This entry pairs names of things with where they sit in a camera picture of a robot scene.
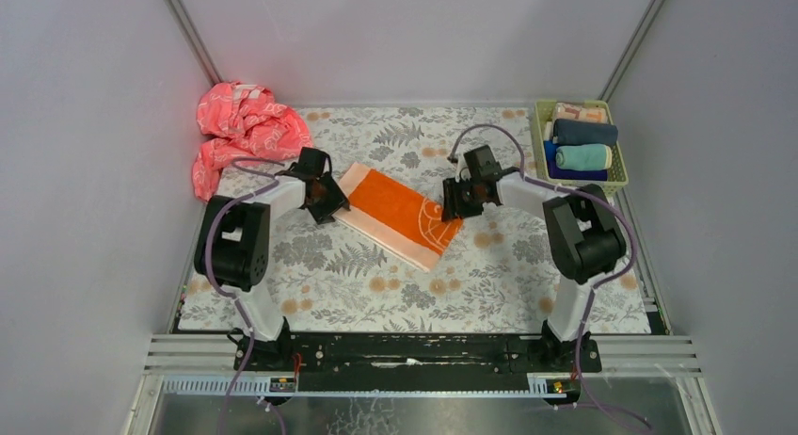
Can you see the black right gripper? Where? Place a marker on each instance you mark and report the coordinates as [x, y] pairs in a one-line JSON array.
[[459, 198]]

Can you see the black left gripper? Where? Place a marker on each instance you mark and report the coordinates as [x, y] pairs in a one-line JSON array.
[[326, 199]]

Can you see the orange and cream towel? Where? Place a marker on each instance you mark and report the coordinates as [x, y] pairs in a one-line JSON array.
[[396, 217]]

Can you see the yellow and teal towel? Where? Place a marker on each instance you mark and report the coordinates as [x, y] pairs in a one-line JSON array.
[[584, 157]]

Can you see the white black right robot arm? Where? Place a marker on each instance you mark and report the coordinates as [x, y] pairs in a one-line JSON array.
[[584, 235]]

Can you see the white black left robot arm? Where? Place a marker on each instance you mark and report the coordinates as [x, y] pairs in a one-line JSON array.
[[232, 251]]

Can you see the rolled purple towel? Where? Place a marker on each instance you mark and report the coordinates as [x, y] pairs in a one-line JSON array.
[[575, 175]]

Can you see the rolled blue towel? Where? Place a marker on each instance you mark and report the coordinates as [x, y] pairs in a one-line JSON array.
[[550, 152]]

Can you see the pink patterned towel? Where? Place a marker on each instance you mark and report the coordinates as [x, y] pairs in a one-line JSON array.
[[243, 120]]

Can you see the pale green plastic basket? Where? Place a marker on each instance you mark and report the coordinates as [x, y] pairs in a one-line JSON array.
[[541, 124]]

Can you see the rolled peach patterned towel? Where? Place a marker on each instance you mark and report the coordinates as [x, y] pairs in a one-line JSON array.
[[582, 113]]

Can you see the rolled dark grey towel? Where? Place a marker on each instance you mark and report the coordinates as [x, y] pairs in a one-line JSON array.
[[574, 133]]

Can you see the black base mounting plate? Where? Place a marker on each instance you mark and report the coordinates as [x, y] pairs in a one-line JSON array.
[[413, 362]]

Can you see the white slotted cable duct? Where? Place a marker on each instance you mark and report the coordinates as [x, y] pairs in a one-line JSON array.
[[216, 385]]

